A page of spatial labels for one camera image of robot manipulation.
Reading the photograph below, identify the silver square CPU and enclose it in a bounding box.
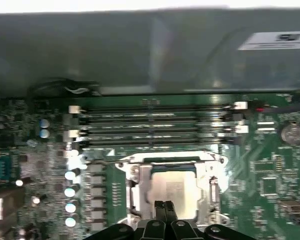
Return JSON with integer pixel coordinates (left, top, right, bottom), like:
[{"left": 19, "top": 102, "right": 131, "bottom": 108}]
[{"left": 149, "top": 163, "right": 203, "bottom": 221}]

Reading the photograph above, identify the metal socket cover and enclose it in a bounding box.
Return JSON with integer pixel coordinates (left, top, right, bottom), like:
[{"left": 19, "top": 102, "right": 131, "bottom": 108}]
[{"left": 129, "top": 156, "right": 220, "bottom": 221}]

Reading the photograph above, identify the black PC case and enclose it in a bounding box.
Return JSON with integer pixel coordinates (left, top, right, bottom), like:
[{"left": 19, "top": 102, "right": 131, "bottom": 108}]
[{"left": 0, "top": 7, "right": 300, "bottom": 101}]

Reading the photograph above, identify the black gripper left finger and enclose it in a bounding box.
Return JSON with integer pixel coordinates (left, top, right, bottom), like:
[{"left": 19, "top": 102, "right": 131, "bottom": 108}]
[{"left": 83, "top": 199, "right": 167, "bottom": 240}]

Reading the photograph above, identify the silver coin battery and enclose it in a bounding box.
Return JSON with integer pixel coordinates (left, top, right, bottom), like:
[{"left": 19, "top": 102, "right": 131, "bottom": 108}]
[{"left": 279, "top": 121, "right": 300, "bottom": 146}]

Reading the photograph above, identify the black looped cable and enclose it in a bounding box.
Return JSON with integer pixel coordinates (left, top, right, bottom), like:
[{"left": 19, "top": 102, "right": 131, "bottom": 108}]
[{"left": 27, "top": 76, "right": 102, "bottom": 98}]

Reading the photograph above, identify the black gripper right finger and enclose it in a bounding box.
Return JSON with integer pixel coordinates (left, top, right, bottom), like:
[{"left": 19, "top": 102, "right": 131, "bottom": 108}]
[{"left": 165, "top": 199, "right": 244, "bottom": 240}]

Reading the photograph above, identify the black and red wire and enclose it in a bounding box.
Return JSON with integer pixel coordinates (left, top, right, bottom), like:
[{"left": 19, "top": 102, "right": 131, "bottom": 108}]
[{"left": 249, "top": 99, "right": 300, "bottom": 115}]

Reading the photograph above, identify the blue serial port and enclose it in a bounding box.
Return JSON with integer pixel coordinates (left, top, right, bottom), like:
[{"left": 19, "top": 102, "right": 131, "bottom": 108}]
[{"left": 0, "top": 151, "right": 21, "bottom": 182}]

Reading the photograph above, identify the green motherboard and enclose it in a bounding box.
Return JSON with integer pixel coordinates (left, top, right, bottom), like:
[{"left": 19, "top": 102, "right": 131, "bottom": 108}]
[{"left": 0, "top": 93, "right": 300, "bottom": 240}]

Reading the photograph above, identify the CPU socket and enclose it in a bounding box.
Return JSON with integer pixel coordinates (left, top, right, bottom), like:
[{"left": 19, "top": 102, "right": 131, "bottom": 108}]
[{"left": 117, "top": 148, "right": 231, "bottom": 226}]

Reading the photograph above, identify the silver round capacitor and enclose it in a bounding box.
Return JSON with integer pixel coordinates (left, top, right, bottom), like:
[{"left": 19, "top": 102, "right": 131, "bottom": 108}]
[
  {"left": 38, "top": 128, "right": 51, "bottom": 140},
  {"left": 64, "top": 201, "right": 80, "bottom": 215},
  {"left": 38, "top": 117, "right": 51, "bottom": 129},
  {"left": 64, "top": 216, "right": 78, "bottom": 229},
  {"left": 64, "top": 168, "right": 81, "bottom": 181},
  {"left": 63, "top": 185, "right": 81, "bottom": 199}
]

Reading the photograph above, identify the wire locking lever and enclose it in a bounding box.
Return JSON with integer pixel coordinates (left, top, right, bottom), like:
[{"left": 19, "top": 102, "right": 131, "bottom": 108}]
[{"left": 83, "top": 153, "right": 135, "bottom": 167}]

